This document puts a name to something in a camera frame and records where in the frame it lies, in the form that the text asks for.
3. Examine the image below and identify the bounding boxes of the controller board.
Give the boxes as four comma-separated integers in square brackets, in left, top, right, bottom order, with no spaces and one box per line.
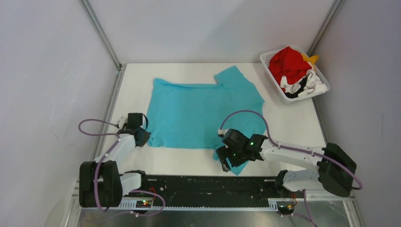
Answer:
[277,204,296,217]
[135,200,153,209]

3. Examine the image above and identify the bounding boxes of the yellow t shirt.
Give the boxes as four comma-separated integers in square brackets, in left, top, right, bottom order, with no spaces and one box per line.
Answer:
[302,54,319,67]

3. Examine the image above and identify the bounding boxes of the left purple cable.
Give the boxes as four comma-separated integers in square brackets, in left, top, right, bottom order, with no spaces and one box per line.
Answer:
[78,118,166,218]

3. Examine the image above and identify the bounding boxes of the red t shirt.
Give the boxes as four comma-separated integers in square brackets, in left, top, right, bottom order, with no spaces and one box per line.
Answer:
[268,47,313,85]

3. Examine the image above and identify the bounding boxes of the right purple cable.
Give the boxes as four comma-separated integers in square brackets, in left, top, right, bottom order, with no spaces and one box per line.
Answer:
[219,109,364,227]

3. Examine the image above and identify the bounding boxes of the white plastic laundry basket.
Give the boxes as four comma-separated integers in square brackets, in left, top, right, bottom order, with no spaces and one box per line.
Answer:
[260,46,331,103]

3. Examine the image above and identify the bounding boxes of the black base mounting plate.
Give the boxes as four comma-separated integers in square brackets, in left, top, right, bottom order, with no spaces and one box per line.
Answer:
[125,170,296,208]

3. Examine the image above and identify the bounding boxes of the purple cable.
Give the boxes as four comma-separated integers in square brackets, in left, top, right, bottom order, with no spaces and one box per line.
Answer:
[219,109,364,227]
[78,118,166,218]

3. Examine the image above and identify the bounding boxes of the right controller board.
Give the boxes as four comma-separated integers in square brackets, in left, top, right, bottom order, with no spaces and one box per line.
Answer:
[277,204,296,217]

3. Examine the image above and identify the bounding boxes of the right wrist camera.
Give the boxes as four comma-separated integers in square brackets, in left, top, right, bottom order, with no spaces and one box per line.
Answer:
[218,129,227,138]

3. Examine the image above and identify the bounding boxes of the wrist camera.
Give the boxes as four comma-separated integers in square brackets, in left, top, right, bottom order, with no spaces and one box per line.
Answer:
[218,129,227,138]
[116,115,128,129]

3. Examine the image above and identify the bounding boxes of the white and black t shirt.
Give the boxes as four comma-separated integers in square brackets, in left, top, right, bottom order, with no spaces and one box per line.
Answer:
[279,70,329,98]

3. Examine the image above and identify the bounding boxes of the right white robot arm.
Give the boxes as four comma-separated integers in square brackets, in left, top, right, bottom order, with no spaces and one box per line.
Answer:
[216,129,357,198]

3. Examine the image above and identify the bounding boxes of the left controller board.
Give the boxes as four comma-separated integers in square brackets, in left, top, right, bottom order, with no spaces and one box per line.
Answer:
[135,200,153,209]

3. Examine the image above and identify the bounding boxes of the white slotted cable duct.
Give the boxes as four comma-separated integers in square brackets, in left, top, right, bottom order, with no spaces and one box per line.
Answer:
[110,200,279,211]

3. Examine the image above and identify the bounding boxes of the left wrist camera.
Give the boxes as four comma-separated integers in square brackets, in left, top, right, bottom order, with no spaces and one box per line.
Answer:
[116,115,128,129]

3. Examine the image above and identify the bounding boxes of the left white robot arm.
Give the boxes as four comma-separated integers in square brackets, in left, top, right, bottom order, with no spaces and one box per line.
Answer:
[78,113,151,212]

